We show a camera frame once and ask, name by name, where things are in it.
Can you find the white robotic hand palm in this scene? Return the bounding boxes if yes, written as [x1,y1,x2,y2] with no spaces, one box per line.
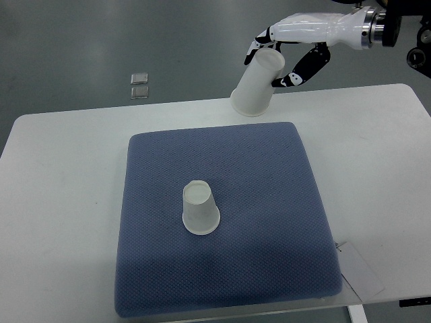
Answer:
[271,8,374,50]

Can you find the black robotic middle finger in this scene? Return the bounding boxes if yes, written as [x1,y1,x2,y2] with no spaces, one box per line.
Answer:
[255,26,273,48]

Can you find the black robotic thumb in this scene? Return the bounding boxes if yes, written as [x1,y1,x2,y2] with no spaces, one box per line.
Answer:
[271,42,331,87]

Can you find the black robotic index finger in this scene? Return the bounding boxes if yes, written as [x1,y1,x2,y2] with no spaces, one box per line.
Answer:
[244,40,261,65]

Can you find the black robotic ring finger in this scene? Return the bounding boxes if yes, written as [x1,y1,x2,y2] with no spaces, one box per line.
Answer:
[274,42,282,52]

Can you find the white paper cup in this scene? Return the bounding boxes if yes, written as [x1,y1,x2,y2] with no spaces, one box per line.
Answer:
[230,48,285,117]
[183,180,221,236]

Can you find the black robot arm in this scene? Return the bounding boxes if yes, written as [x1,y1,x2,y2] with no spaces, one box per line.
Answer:
[244,1,430,88]

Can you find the upper metal floor plate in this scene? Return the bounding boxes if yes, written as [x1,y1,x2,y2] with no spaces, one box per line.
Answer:
[131,72,148,85]

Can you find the blue textured cushion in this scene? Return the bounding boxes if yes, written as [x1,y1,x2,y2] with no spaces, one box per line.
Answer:
[114,122,343,318]

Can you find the white table leg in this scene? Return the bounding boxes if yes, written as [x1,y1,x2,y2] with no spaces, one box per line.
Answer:
[347,305,368,323]

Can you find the black table control panel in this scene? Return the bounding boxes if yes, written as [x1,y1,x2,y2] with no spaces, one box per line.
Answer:
[399,297,431,308]

